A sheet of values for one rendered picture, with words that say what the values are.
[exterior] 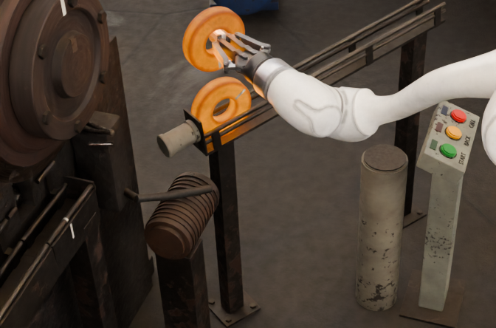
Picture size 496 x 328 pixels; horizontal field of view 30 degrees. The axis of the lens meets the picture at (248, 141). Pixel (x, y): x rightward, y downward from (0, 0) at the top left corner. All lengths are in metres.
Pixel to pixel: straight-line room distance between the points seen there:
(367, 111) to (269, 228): 1.06
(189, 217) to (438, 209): 0.66
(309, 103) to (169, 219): 0.54
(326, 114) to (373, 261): 0.80
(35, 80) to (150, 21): 2.49
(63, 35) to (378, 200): 1.06
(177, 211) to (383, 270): 0.66
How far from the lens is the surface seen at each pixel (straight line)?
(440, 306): 2.72
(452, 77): 1.72
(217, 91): 2.22
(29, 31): 1.61
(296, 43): 3.85
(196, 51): 2.13
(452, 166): 2.29
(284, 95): 1.90
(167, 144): 2.20
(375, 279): 2.63
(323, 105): 1.87
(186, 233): 2.23
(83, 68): 1.74
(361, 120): 1.98
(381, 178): 2.38
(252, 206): 3.04
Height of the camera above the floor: 2.02
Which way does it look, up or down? 37 degrees down
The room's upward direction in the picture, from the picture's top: 3 degrees counter-clockwise
